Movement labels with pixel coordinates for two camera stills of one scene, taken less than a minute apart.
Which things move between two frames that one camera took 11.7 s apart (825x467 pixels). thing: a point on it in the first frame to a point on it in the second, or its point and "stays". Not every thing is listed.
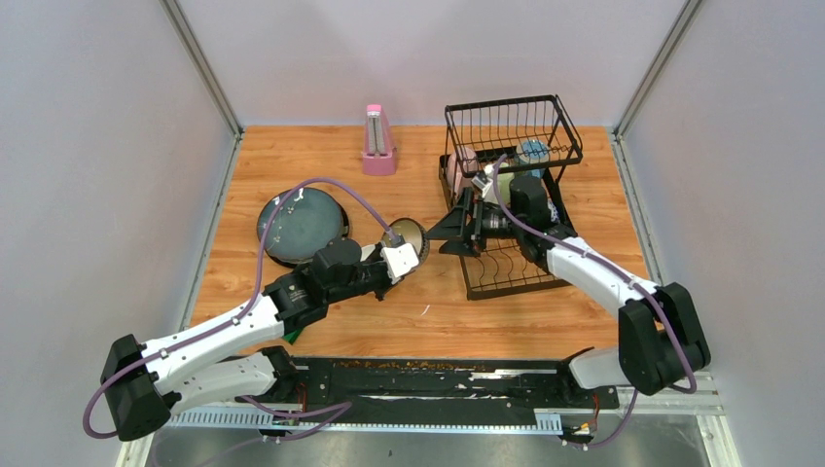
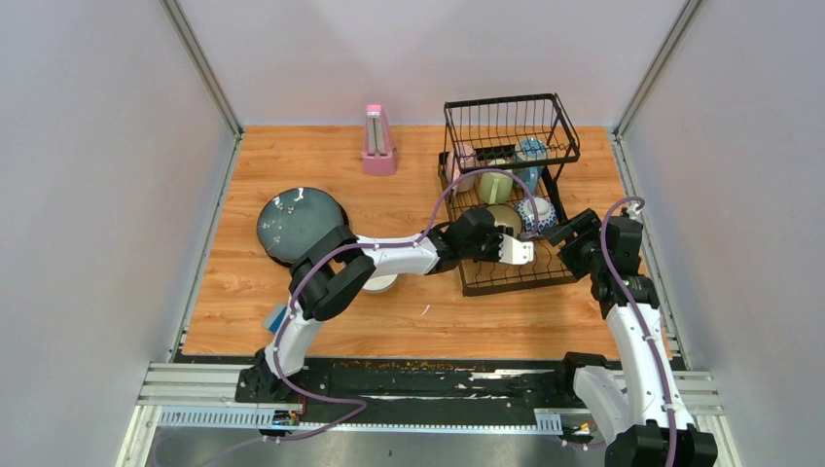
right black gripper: [452, 227] to [582, 225]
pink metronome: [379, 156] stays
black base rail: [443, 387] stays
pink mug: [460, 167] stays
